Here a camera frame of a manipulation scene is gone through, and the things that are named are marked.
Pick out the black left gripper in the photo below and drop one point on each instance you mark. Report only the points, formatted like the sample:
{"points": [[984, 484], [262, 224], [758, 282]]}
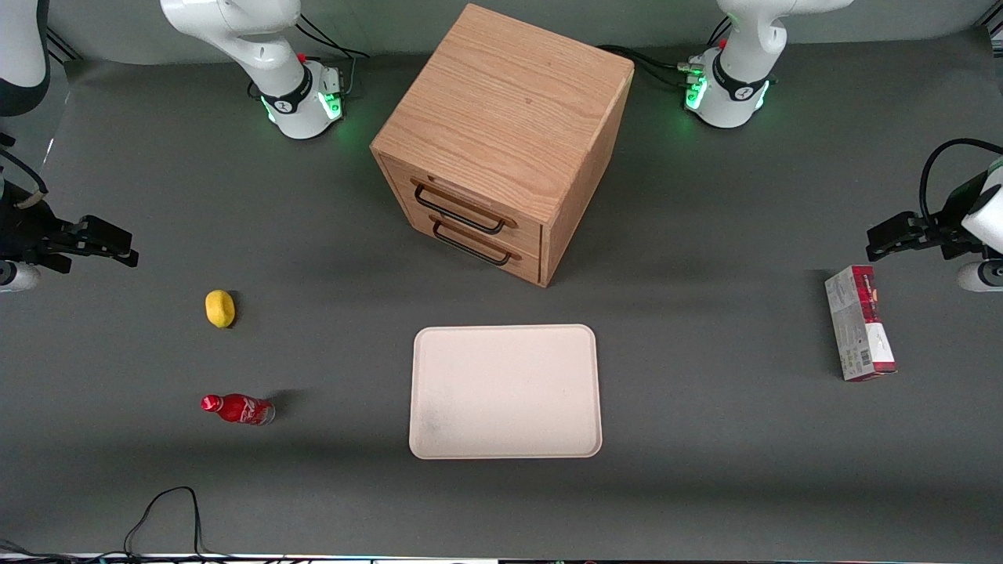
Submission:
{"points": [[946, 225]]}

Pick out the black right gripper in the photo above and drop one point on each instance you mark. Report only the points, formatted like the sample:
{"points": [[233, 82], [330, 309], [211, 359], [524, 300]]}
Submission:
{"points": [[23, 232]]}

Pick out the red coke bottle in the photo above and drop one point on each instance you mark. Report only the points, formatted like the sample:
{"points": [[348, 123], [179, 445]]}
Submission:
{"points": [[239, 410]]}

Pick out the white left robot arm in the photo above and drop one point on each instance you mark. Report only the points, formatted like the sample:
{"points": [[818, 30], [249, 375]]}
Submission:
{"points": [[744, 47]]}

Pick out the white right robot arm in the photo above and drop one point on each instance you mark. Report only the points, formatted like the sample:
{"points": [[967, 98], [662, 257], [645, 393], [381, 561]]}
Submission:
{"points": [[266, 47]]}

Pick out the beige rectangular tray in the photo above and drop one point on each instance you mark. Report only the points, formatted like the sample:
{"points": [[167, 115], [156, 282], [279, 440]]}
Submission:
{"points": [[505, 392]]}

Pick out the grey and red carton box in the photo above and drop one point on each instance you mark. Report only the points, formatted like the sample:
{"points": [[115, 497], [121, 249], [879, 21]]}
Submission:
{"points": [[858, 329]]}

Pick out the yellow lemon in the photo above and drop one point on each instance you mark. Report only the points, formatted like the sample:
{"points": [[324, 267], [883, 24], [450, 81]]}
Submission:
{"points": [[220, 309]]}

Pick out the wooden drawer front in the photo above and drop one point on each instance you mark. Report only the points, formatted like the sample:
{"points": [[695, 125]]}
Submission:
{"points": [[525, 235], [526, 265]]}

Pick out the wooden drawer cabinet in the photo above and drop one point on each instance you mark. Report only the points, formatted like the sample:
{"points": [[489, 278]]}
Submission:
{"points": [[509, 102]]}

